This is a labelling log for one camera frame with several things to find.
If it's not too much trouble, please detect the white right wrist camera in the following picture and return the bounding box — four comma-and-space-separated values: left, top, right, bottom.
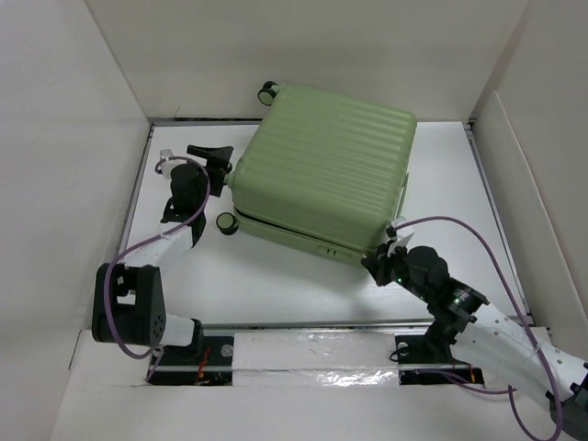
386, 217, 414, 254

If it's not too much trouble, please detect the aluminium table frame rail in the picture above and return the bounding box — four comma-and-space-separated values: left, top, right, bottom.
94, 117, 534, 382

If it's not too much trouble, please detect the light green hard suitcase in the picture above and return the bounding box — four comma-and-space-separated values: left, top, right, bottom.
228, 81, 417, 266

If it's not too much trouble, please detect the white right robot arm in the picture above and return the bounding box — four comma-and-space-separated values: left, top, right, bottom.
361, 241, 587, 440

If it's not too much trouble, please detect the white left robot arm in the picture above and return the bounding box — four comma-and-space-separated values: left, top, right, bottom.
91, 145, 233, 365

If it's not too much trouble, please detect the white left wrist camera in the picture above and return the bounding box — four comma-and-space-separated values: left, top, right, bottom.
155, 149, 181, 179

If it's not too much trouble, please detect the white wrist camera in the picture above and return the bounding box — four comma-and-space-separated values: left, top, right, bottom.
155, 149, 181, 179
386, 217, 414, 254

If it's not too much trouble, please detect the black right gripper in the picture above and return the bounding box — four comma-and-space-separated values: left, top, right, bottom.
358, 239, 432, 303

